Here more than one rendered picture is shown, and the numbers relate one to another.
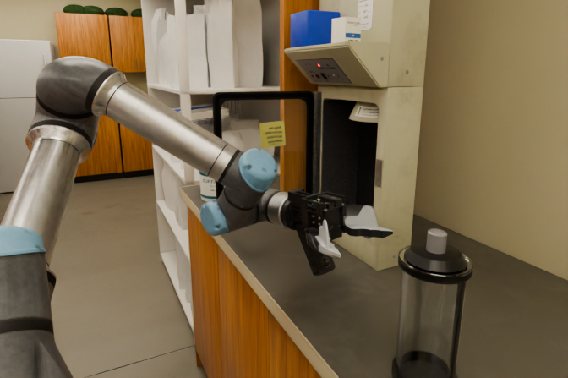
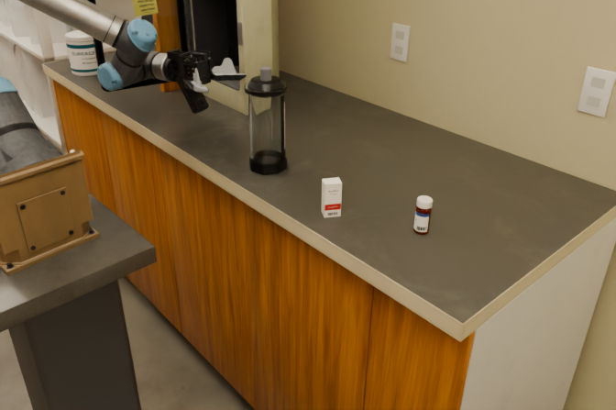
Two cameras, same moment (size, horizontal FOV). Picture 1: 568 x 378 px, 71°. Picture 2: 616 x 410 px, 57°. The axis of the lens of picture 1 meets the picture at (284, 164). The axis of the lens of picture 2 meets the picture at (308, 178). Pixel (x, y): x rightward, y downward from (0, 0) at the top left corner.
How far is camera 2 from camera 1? 0.78 m
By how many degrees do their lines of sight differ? 21
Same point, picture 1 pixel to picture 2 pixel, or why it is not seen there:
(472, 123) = not seen: outside the picture
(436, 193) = (302, 50)
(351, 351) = (224, 159)
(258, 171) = (143, 36)
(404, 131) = not seen: outside the picture
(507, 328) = (330, 138)
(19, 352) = (35, 137)
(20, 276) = (17, 103)
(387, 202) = (249, 58)
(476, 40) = not seen: outside the picture
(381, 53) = not seen: outside the picture
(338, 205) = (205, 59)
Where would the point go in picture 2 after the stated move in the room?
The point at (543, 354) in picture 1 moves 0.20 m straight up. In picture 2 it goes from (346, 147) to (349, 79)
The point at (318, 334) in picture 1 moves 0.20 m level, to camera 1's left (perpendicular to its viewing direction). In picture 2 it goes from (200, 153) to (126, 160)
